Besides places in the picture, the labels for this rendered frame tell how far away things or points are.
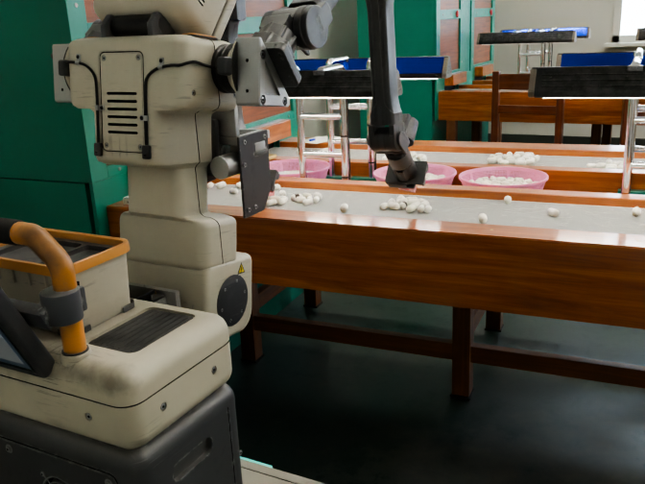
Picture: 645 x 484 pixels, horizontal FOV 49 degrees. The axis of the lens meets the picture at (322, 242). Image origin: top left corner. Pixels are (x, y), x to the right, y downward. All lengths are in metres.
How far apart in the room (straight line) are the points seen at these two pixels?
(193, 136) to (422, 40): 3.51
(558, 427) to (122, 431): 1.64
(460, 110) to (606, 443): 2.85
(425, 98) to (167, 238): 3.54
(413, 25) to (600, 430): 3.06
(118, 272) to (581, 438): 1.61
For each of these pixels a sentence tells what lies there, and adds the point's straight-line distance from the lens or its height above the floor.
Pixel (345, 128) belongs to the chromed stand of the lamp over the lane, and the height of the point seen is 0.93.
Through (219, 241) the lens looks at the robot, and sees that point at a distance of 1.37.
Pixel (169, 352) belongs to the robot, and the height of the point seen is 0.80.
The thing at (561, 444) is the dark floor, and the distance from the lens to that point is 2.33.
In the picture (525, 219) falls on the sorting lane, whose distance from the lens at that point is 1.89.
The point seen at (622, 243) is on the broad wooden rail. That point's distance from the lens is 1.65.
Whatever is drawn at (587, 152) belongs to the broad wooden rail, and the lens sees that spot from 2.71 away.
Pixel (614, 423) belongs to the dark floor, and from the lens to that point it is 2.48.
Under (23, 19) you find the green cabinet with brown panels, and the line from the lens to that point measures 2.17.
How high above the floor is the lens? 1.25
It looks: 17 degrees down
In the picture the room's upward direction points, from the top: 3 degrees counter-clockwise
